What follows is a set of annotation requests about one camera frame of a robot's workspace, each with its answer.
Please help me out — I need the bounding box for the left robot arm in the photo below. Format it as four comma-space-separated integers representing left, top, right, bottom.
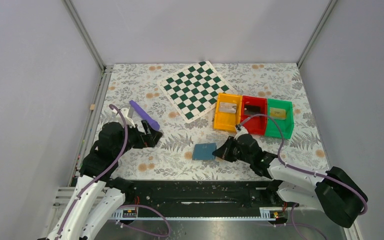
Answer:
46, 120, 163, 240

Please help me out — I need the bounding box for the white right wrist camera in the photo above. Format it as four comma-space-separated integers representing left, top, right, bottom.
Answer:
235, 124, 248, 138

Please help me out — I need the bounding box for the floral patterned table mat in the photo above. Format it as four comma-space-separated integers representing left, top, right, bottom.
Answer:
97, 63, 329, 181

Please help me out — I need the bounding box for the purple cylindrical handle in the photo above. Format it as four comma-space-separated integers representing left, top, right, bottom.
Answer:
129, 100, 160, 131

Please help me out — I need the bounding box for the right aluminium frame post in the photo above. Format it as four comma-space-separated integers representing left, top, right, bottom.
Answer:
296, 0, 338, 69

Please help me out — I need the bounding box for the gold card in green bin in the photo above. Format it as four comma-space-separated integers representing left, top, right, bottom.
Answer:
269, 107, 287, 120

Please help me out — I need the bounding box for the white slotted cable duct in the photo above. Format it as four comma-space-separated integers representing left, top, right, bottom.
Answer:
108, 207, 289, 222

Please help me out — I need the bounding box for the green white chessboard mat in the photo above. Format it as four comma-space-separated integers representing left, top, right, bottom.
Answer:
157, 61, 237, 123

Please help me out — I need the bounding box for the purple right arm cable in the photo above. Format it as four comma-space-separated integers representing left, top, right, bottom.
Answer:
235, 113, 368, 216

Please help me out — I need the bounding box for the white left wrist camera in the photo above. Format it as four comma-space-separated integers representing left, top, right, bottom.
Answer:
111, 107, 136, 128

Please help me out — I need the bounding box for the green plastic bin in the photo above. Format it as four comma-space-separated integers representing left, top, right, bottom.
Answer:
264, 98, 294, 140

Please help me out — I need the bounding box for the left aluminium frame post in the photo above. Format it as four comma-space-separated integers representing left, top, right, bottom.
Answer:
62, 0, 106, 72

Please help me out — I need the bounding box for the aluminium frame post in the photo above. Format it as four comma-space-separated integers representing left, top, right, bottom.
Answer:
62, 0, 106, 72
296, 0, 338, 69

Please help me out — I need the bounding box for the black card in red bin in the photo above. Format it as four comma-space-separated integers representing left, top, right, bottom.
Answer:
243, 105, 261, 116

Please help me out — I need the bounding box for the yellow plastic bin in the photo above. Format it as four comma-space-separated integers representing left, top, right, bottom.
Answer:
213, 93, 242, 133

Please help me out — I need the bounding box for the blue leather card holder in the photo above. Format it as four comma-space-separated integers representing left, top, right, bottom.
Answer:
192, 143, 217, 161

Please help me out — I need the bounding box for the silver card in yellow bin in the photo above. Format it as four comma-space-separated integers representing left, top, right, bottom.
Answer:
218, 102, 237, 114

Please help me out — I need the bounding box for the red plastic bin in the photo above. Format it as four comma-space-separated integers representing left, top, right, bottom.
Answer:
238, 95, 268, 136

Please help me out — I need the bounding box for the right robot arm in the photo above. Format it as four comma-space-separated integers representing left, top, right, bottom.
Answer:
212, 134, 368, 228

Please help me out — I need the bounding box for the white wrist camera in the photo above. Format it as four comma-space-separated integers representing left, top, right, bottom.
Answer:
235, 124, 248, 138
111, 107, 136, 128

